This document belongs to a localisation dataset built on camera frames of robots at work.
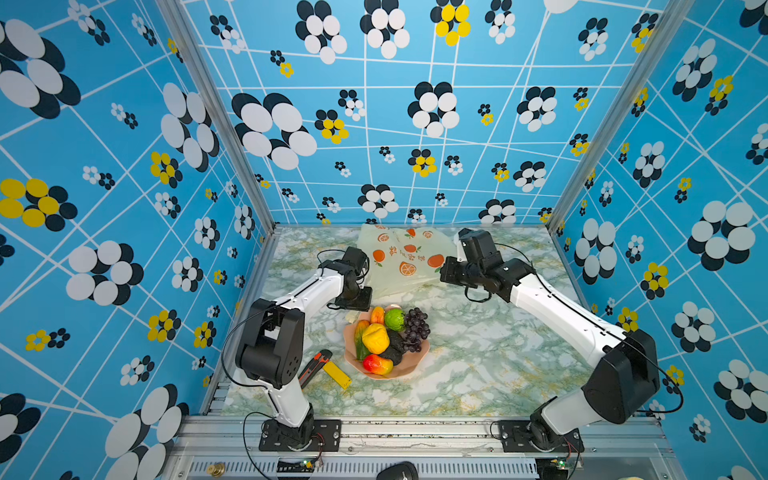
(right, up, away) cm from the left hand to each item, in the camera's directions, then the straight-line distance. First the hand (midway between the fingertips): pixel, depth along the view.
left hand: (365, 303), depth 92 cm
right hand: (+22, +11, -9) cm, 26 cm away
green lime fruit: (+9, -4, -6) cm, 12 cm away
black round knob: (+11, -34, -25) cm, 44 cm away
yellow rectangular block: (-6, -19, -10) cm, 22 cm away
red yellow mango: (+5, -14, -15) cm, 21 cm away
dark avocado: (+10, -9, -8) cm, 16 cm away
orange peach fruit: (+4, -2, -4) cm, 7 cm away
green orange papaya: (0, -11, -11) cm, 16 cm away
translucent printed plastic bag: (+12, +14, +6) cm, 20 cm away
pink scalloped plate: (+13, -14, -9) cm, 21 cm away
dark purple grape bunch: (+15, -5, -10) cm, 19 cm away
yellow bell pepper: (+4, -7, -15) cm, 17 cm away
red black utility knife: (-14, -17, -8) cm, 23 cm away
